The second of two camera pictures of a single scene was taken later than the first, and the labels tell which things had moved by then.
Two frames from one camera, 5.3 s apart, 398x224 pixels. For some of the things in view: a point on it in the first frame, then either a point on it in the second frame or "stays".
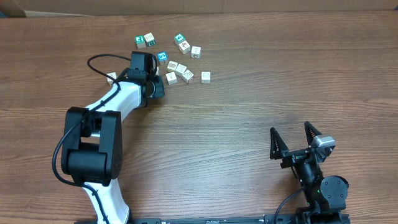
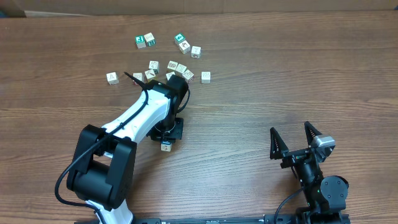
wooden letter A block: x=111 y=76 stays
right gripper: x=279 y=147 stays
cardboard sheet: x=66 y=8 stays
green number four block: x=179 y=38 stays
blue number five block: x=163 y=58 to x=166 y=145
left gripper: x=160 y=88 to x=177 y=130
